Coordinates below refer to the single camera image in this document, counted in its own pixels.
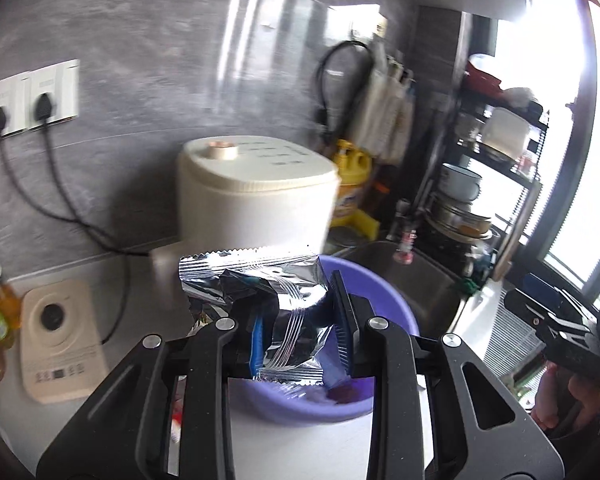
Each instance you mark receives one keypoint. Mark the stainless steel sink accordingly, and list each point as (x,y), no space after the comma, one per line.
(430,290)

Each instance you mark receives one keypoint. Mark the black kitchen shelf rack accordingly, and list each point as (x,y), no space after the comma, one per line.
(517,220)

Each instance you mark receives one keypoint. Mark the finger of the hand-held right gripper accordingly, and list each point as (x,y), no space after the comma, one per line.
(535,317)
(550,290)

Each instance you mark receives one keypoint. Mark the yellow detergent bottle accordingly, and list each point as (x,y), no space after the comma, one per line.
(352,170)

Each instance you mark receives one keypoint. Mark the white enamel bowl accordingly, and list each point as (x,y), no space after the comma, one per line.
(460,182)

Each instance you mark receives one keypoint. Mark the white air fryer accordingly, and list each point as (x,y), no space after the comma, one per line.
(250,210)

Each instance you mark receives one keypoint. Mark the person's right hand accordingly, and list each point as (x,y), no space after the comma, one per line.
(580,400)

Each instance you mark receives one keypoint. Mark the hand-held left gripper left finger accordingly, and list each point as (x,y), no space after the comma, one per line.
(257,340)

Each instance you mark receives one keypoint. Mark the stack of steel pans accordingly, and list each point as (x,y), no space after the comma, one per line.
(462,220)

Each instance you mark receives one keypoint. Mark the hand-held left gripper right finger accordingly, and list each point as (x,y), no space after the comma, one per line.
(341,320)

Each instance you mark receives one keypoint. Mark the white wall socket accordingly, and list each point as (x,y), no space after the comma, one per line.
(62,80)
(10,90)

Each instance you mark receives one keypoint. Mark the purple plastic bucket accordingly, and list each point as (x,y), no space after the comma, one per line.
(300,405)

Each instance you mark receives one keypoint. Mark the beige induction cooker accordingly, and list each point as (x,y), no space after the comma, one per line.
(70,355)

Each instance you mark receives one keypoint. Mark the white pot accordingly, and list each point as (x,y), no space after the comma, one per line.
(505,132)

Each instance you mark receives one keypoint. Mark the red bowl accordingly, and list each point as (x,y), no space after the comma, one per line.
(482,72)

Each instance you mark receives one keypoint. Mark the hanging cloth bags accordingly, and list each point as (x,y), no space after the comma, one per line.
(380,110)

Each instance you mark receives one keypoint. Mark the silver snack wrapper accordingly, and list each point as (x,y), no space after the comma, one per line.
(280,320)

